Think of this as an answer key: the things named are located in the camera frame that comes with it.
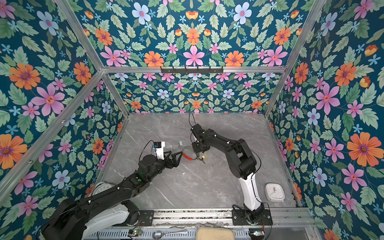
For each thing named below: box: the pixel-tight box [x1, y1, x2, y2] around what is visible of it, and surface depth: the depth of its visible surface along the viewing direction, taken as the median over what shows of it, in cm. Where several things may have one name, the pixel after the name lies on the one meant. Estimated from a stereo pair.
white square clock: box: [264, 183, 285, 202], surface depth 80 cm
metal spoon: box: [152, 229, 188, 240], surface depth 71 cm
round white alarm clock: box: [92, 181, 116, 196], surface depth 82 cm
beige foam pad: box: [196, 227, 236, 240], surface depth 68 cm
